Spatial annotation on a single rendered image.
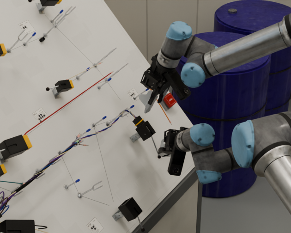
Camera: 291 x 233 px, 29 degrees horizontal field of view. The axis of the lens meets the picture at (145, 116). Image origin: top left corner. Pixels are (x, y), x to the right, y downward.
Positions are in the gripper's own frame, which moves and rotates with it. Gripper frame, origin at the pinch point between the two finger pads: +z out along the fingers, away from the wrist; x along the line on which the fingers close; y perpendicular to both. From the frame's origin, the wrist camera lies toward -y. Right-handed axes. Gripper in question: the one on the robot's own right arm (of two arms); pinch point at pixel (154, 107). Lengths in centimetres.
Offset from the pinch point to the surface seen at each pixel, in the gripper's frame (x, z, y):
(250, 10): -187, 48, 31
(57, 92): 21.2, 2.2, 27.7
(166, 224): -1, 50, -25
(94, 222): 37.8, 24.4, -10.0
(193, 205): -24, 56, -27
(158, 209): 11.4, 29.7, -21.7
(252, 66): -113, 35, -3
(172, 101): -25.8, 14.7, 3.0
